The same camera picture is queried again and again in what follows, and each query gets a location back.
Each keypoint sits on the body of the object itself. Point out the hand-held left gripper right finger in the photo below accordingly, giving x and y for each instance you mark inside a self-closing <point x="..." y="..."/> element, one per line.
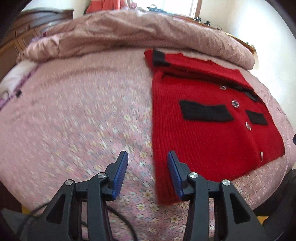
<point x="174" y="177"/>

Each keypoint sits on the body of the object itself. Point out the pink floral bed sheet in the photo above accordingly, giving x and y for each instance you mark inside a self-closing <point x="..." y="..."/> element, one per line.
<point x="81" y="115"/>

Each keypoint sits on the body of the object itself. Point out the dark wooden headboard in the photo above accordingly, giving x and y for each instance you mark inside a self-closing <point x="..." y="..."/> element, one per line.
<point x="25" y="27"/>

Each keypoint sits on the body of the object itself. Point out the person's dark clothing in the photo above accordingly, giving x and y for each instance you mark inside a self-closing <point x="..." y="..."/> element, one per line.
<point x="282" y="204"/>

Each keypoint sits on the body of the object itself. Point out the white purple printed pillow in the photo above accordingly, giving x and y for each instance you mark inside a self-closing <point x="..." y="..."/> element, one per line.
<point x="16" y="78"/>

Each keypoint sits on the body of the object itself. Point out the cream and red curtain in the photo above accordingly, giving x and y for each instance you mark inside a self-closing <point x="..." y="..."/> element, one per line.
<point x="104" y="5"/>

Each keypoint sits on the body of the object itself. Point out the red knit cardigan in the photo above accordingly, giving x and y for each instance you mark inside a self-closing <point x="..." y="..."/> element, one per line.
<point x="196" y="143"/>

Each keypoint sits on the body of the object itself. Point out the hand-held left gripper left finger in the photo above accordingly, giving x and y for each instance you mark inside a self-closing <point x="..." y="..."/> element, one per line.
<point x="120" y="176"/>

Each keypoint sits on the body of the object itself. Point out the rolled pink floral duvet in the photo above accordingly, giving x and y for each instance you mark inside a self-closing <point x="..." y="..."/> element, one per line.
<point x="127" y="34"/>

